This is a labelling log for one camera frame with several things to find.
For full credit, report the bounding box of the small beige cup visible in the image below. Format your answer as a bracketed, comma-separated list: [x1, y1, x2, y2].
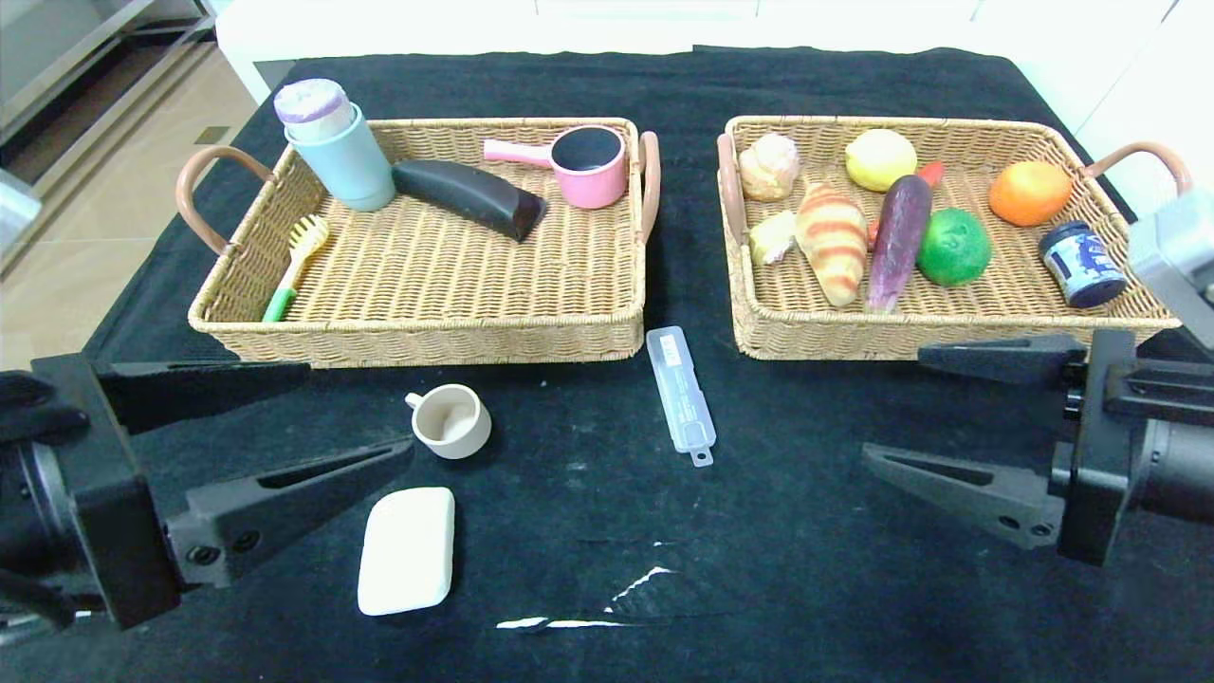
[405, 383, 493, 460]

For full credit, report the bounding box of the clear plastic slim case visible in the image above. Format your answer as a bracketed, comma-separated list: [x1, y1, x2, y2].
[645, 325, 717, 469]

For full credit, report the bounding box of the green lime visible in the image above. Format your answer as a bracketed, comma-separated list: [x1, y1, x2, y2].
[916, 207, 993, 287]

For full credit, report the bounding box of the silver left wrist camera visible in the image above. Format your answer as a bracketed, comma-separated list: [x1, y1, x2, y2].
[0, 171, 44, 255]

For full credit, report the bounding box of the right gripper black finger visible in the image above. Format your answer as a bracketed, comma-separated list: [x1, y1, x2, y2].
[917, 333, 1090, 391]
[860, 441, 1074, 551]

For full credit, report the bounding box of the pink cream puff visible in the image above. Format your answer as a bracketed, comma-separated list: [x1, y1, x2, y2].
[738, 133, 801, 202]

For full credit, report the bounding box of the orange fruit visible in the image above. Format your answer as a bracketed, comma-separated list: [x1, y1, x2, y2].
[987, 160, 1075, 229]

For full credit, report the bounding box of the white soap bar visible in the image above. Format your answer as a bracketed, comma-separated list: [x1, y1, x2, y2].
[357, 487, 456, 618]

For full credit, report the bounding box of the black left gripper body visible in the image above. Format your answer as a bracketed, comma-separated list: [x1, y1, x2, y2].
[0, 353, 183, 631]

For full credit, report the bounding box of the striped golden croissant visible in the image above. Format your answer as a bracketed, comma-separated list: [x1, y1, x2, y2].
[795, 183, 871, 308]

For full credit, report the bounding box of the yellow green dish brush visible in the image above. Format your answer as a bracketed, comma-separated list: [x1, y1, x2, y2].
[261, 214, 331, 323]

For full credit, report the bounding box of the blue white printed jar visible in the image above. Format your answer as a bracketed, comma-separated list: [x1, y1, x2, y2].
[1038, 220, 1130, 307]

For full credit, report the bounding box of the pink toy saucepan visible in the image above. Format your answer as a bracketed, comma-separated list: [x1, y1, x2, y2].
[483, 124, 630, 210]

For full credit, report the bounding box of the yellow cake slice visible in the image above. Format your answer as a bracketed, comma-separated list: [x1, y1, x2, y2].
[747, 210, 800, 266]

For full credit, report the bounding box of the purple eggplant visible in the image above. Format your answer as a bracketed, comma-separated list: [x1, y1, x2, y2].
[866, 174, 933, 314]

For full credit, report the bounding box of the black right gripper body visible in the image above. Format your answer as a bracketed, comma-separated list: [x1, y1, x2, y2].
[1057, 327, 1214, 567]

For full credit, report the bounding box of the wicker basket with kitchenware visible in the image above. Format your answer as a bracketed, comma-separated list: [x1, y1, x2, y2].
[175, 117, 661, 371]

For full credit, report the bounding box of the black curved wedge block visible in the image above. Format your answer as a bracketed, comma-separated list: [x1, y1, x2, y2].
[391, 158, 549, 244]

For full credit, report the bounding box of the teal thermos with purple lid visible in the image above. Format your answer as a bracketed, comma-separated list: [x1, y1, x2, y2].
[273, 78, 396, 212]

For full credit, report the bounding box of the wicker basket with food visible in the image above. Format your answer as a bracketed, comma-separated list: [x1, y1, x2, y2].
[716, 115, 1194, 362]

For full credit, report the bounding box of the orange red carrot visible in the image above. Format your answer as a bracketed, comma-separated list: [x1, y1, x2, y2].
[868, 161, 946, 248]

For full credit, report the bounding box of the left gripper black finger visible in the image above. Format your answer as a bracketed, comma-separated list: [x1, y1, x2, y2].
[93, 360, 313, 436]
[163, 439, 415, 589]

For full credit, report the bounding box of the yellow lemon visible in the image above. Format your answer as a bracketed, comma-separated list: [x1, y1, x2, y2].
[844, 128, 919, 194]

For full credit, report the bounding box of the grey metal rack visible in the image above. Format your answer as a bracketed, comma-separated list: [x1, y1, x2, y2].
[0, 0, 217, 200]

